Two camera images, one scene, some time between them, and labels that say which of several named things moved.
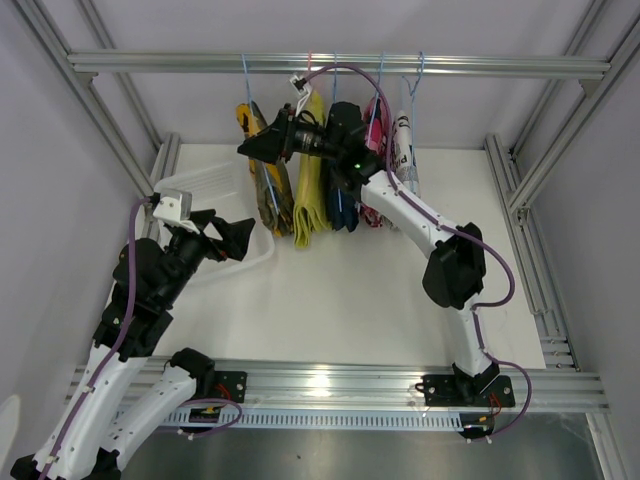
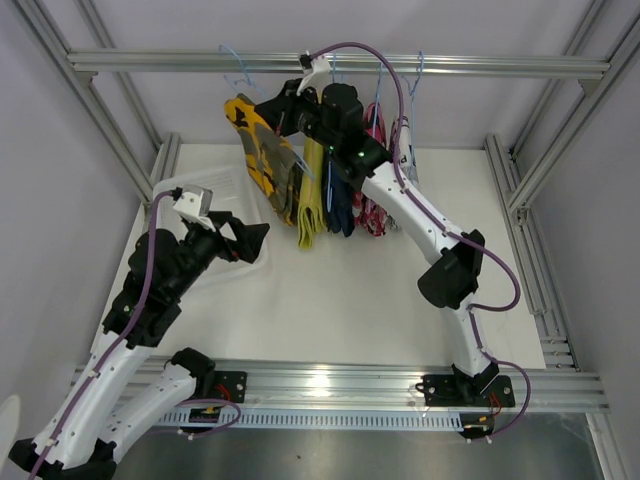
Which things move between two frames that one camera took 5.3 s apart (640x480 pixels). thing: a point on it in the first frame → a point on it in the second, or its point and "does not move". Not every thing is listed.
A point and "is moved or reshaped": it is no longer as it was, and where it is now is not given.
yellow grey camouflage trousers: [270, 178] is moved or reshaped
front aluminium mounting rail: [522, 384] does not move
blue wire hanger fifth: [413, 92] does not move
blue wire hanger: [254, 129] → [257, 94]
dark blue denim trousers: [342, 147] does not move
